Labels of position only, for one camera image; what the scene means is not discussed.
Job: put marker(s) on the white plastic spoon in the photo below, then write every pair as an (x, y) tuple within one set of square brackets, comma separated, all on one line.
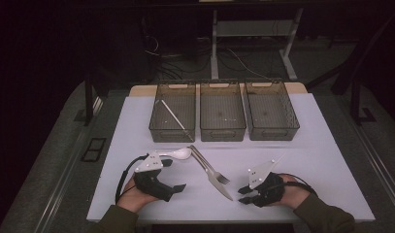
[(181, 153)]

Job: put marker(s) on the steel knife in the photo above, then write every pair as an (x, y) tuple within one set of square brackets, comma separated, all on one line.
[(219, 186)]

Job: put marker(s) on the black metal stand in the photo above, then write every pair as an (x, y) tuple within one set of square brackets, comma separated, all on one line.
[(355, 103)]

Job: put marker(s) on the steel fork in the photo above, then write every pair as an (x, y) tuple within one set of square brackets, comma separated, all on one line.
[(221, 178)]

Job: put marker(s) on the smoky transparent plastic bin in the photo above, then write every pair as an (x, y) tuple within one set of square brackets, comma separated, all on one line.
[(172, 127), (271, 124), (222, 124)]

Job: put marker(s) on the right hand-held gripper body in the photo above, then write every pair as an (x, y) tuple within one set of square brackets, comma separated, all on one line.
[(269, 191)]

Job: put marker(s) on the person's left hand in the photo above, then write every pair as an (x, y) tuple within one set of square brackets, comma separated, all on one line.
[(132, 199)]

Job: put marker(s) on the white table cover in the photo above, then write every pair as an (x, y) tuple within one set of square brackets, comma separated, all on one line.
[(191, 210)]

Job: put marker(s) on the white metal desk frame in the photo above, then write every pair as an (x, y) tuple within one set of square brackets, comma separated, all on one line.
[(213, 48)]

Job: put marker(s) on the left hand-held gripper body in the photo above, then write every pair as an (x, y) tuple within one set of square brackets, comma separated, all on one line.
[(151, 183)]

